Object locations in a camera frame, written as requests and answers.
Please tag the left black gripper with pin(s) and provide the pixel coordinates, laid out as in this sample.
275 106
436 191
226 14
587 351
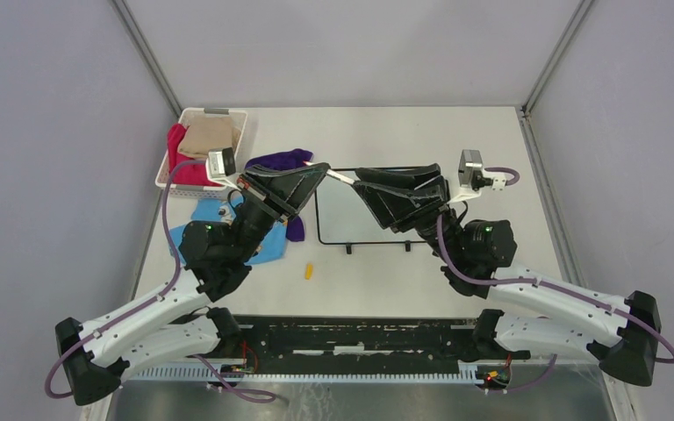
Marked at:
282 193

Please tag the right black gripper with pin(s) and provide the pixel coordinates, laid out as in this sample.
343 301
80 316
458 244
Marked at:
402 210

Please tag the black framed whiteboard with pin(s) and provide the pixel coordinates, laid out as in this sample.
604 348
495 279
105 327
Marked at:
343 219

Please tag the white orange marker pen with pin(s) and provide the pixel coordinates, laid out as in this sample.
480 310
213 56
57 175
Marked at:
340 177

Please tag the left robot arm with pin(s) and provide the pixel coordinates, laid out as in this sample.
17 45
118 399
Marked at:
211 263

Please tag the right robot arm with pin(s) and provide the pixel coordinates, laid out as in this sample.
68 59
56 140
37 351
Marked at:
621 334

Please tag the purple cloth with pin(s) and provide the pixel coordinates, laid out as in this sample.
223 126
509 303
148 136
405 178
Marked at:
295 158

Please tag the blue patterned cloth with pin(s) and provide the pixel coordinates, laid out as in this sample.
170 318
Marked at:
271 248

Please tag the beige cloth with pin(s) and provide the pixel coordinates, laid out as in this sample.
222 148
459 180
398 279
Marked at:
206 133

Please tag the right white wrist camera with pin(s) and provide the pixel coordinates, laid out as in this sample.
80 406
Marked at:
470 169

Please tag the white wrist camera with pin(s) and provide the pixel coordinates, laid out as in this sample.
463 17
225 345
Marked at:
220 163
470 169

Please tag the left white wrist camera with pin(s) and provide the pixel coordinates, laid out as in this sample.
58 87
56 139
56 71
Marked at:
220 163

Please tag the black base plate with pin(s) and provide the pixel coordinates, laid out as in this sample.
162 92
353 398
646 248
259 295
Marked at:
274 345

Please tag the white slotted cable duct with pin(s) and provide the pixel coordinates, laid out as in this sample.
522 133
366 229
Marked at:
197 371

